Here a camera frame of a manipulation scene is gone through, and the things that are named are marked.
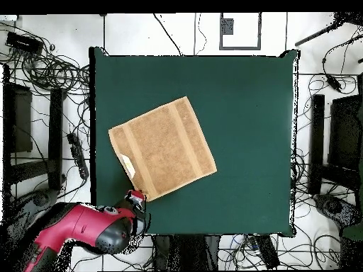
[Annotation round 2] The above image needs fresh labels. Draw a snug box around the black power adapter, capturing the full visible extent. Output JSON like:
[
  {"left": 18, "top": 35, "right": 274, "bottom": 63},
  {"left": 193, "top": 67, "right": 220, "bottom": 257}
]
[{"left": 325, "top": 74, "right": 342, "bottom": 93}]

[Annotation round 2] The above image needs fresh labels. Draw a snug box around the dark green table cloth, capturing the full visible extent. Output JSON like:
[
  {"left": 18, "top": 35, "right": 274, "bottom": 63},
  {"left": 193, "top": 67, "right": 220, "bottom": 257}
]
[{"left": 89, "top": 46, "right": 301, "bottom": 238}]

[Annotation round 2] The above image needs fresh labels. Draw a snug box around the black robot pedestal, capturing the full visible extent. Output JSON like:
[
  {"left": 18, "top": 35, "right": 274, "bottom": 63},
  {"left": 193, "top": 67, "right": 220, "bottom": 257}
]
[{"left": 152, "top": 234, "right": 221, "bottom": 271}]

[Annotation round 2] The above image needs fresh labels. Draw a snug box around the black power brick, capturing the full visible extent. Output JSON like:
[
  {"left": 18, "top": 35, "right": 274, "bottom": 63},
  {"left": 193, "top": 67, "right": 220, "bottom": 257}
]
[{"left": 254, "top": 234, "right": 281, "bottom": 270}]

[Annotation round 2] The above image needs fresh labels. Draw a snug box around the tangle of black cables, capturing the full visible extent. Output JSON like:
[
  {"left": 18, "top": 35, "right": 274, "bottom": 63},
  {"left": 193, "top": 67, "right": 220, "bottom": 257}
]
[{"left": 0, "top": 22, "right": 91, "bottom": 96}]

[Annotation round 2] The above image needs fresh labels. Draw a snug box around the black electronics box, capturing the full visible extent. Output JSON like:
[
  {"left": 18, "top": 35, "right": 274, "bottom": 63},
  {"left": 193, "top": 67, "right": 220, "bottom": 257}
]
[{"left": 5, "top": 30, "right": 44, "bottom": 55}]

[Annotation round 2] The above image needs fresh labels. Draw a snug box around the black tripod leg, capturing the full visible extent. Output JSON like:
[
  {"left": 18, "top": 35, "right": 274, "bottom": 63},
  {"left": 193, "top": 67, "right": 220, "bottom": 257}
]
[{"left": 294, "top": 12, "right": 363, "bottom": 47}]

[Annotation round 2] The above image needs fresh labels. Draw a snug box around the thin black cable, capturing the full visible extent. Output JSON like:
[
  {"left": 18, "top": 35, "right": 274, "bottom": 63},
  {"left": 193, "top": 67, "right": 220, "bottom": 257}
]
[{"left": 152, "top": 12, "right": 183, "bottom": 57}]

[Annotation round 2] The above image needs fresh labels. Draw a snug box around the grey square floor frame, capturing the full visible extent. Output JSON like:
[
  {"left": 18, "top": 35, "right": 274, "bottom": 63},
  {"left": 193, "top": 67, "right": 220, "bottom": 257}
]
[{"left": 218, "top": 12, "right": 262, "bottom": 51}]

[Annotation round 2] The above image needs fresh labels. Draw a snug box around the orange terry towel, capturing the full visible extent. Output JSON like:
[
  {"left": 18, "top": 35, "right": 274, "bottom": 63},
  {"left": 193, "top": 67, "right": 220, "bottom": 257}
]
[{"left": 108, "top": 96, "right": 218, "bottom": 203}]

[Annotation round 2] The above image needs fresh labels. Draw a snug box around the black power strip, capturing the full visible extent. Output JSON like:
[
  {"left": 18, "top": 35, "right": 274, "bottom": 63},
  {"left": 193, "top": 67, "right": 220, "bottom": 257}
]
[{"left": 67, "top": 132, "right": 90, "bottom": 180}]

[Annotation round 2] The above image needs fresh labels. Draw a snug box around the black metal stand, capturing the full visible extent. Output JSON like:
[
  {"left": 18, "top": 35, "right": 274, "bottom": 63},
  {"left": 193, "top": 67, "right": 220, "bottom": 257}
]
[
  {"left": 2, "top": 64, "right": 67, "bottom": 199},
  {"left": 307, "top": 93, "right": 363, "bottom": 196}
]

